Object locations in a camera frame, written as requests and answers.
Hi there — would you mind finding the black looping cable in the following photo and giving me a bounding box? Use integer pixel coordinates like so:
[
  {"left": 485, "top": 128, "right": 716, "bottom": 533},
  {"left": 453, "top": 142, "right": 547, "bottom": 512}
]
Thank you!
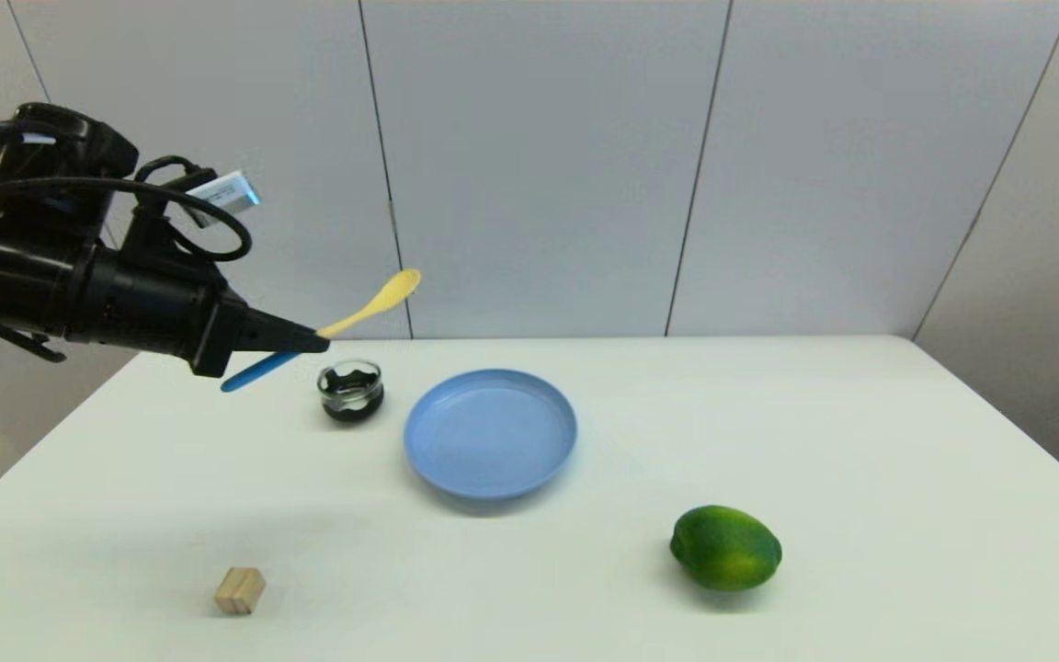
[{"left": 0, "top": 154, "right": 254, "bottom": 264}]

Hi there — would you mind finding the small wooden block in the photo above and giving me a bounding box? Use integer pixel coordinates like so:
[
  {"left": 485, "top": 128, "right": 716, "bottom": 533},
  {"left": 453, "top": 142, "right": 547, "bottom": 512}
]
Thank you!
[{"left": 214, "top": 566, "right": 268, "bottom": 616}]

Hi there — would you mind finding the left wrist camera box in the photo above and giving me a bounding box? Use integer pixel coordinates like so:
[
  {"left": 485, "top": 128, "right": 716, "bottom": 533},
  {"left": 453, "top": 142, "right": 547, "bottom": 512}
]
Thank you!
[{"left": 184, "top": 170, "right": 262, "bottom": 230}]

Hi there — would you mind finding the yellow spoon with blue handle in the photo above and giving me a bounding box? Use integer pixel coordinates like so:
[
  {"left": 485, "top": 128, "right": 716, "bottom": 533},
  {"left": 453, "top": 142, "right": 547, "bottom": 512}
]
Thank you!
[{"left": 220, "top": 268, "right": 422, "bottom": 394}]

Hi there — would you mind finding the green lime fruit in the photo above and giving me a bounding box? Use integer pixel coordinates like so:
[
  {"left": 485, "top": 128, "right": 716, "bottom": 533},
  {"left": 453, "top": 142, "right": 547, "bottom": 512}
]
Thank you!
[{"left": 670, "top": 505, "right": 783, "bottom": 592}]

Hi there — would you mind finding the glass jar with black contents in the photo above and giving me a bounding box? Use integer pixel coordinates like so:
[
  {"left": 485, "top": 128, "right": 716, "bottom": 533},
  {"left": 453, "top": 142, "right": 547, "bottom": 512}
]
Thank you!
[{"left": 318, "top": 360, "right": 385, "bottom": 423}]

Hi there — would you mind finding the blue plastic plate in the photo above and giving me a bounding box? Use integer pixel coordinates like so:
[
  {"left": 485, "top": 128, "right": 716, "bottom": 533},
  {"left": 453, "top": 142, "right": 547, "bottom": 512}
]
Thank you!
[{"left": 404, "top": 369, "right": 578, "bottom": 500}]

